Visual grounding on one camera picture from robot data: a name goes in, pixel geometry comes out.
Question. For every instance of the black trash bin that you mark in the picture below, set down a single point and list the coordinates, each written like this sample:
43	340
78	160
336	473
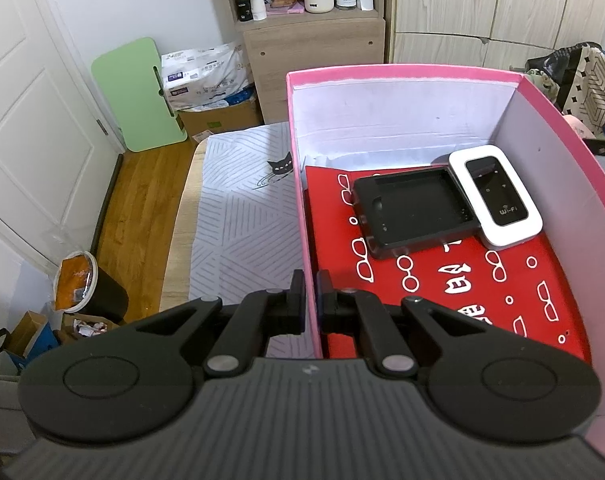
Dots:
81	286

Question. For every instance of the wooden shelf cabinet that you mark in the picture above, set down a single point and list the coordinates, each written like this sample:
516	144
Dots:
283	43

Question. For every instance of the white plastic package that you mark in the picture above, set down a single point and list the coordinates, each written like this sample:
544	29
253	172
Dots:
195	78

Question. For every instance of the pink cardboard box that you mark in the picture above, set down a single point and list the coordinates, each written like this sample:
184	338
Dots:
384	116

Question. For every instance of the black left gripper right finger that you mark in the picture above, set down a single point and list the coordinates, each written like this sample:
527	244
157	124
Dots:
486	381

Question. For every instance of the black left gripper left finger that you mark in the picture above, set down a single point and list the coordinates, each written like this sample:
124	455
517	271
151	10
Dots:
134	380

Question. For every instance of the white patterned tablecloth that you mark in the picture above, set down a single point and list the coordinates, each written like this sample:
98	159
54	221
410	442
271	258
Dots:
247	231

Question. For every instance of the black small bottle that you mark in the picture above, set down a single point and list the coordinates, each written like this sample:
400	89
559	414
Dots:
243	10

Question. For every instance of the green folding board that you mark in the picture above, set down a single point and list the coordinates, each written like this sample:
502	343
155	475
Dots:
129	78

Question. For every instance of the red patterned paper liner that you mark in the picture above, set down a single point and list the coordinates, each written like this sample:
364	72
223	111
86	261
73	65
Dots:
522	289

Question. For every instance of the white door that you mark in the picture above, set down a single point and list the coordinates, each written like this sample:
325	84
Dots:
57	158

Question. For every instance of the white wifi router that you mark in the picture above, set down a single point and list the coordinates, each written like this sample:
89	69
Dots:
503	206

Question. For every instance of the black device case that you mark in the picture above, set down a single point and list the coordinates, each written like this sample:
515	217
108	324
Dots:
413	210

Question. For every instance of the brown cardboard box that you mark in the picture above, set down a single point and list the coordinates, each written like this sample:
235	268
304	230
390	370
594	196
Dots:
241	116

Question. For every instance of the wooden wardrobe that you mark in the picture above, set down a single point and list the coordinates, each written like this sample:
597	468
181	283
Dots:
499	34

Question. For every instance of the patterned tote bag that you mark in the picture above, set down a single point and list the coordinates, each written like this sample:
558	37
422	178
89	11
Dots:
573	79

